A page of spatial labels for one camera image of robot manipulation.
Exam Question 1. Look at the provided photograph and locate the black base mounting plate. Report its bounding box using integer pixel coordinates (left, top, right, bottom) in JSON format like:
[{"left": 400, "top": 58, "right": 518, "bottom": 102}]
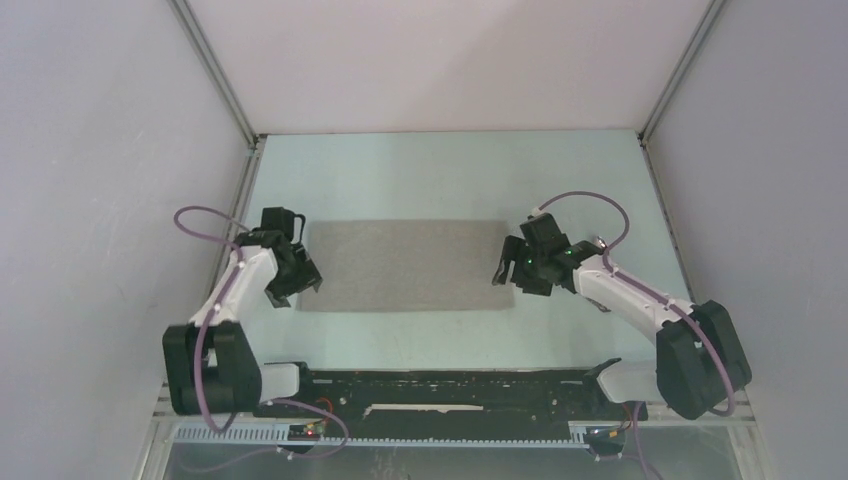
[{"left": 294, "top": 368, "right": 636, "bottom": 444}]

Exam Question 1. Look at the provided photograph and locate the grey cloth napkin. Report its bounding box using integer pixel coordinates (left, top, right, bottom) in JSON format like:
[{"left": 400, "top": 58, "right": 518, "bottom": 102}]
[{"left": 297, "top": 220, "right": 515, "bottom": 313}]

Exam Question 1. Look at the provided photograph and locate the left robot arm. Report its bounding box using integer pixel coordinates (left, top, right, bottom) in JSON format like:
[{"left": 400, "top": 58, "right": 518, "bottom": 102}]
[{"left": 162, "top": 207, "right": 322, "bottom": 417}]

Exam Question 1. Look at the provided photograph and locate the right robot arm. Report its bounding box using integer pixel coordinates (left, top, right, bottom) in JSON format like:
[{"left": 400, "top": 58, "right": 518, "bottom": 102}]
[{"left": 492, "top": 213, "right": 752, "bottom": 420}]

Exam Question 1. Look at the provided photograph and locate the pink metal fork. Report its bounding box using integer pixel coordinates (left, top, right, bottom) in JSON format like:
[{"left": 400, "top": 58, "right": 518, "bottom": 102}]
[{"left": 586, "top": 298, "right": 611, "bottom": 313}]

